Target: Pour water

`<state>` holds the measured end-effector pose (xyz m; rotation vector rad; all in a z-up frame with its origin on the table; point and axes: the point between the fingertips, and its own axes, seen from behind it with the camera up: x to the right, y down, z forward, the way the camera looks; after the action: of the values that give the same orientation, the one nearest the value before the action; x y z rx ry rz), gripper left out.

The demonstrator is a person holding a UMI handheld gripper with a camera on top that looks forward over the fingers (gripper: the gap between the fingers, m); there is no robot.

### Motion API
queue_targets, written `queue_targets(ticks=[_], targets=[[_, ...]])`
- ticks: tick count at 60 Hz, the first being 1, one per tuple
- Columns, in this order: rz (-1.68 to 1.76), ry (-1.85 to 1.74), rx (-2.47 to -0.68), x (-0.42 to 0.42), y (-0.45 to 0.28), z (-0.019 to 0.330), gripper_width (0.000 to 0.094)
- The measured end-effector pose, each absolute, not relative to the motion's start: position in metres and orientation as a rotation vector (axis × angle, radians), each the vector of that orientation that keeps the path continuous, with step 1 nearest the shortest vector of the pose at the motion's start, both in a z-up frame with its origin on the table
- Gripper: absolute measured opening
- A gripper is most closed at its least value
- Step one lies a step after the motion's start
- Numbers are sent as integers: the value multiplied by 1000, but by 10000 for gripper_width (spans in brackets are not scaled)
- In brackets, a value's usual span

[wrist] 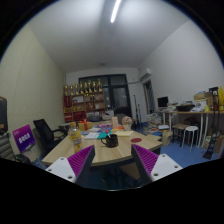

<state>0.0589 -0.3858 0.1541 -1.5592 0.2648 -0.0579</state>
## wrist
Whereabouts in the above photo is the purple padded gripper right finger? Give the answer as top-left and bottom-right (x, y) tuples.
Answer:
(131, 144), (182, 184)

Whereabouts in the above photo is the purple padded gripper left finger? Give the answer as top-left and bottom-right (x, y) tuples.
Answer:
(46, 145), (95, 183)

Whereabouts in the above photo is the red round coaster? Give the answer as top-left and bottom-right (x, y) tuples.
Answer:
(131, 138), (142, 143)

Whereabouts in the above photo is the yellow drink plastic bottle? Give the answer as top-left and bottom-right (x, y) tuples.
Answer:
(68, 122), (82, 152)

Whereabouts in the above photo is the black office chair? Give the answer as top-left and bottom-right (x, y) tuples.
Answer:
(33, 119), (67, 151)

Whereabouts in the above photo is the yellow gift box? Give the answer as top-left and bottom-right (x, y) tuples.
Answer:
(78, 119), (93, 131)

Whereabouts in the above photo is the teal paper sheet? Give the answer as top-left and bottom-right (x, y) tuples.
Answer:
(97, 131), (109, 139)

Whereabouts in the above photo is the wooden table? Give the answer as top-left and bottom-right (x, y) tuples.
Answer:
(42, 131), (162, 167)

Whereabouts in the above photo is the black mug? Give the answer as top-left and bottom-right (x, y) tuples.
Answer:
(101, 134), (118, 148)

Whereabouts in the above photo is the yellow sticky note pad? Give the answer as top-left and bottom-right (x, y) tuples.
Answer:
(115, 131), (133, 137)

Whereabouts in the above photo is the flower bouquet in pot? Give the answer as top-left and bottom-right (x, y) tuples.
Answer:
(122, 116), (132, 131)

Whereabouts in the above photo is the white round stool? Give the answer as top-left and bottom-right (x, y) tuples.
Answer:
(182, 126), (199, 147)

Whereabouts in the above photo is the purple sign board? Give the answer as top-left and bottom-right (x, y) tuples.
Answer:
(13, 124), (35, 153)

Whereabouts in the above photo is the red wooden shelf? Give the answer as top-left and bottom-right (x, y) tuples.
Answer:
(63, 92), (106, 122)

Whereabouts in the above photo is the wooden side desk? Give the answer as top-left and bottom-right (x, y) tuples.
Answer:
(161, 111), (224, 147)

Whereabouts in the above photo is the black computer monitor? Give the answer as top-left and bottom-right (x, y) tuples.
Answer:
(157, 97), (168, 107)

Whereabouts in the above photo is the black framed window door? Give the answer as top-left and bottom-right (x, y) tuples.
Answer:
(79, 74), (132, 116)

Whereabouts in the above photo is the cardboard box on desk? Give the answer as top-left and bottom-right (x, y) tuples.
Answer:
(194, 92), (213, 107)

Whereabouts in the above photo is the ceiling tube light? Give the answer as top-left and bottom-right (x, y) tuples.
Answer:
(110, 0), (122, 23)

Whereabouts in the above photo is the white wall air conditioner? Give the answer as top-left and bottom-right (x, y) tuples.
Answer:
(139, 68), (151, 81)

